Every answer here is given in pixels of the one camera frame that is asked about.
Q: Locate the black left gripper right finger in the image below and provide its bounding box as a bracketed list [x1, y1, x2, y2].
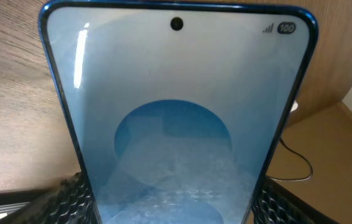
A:
[252, 177, 337, 224]

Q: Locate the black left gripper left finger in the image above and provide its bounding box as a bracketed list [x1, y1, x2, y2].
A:
[0, 172, 98, 224]

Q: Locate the white power extension socket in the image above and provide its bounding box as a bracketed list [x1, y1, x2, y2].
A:
[290, 101, 299, 113]

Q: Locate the blue Samsung Galaxy smartphone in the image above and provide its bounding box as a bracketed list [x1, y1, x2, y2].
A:
[38, 1, 319, 223]

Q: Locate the black phone charger cable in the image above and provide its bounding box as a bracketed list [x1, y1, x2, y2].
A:
[266, 138, 314, 182]

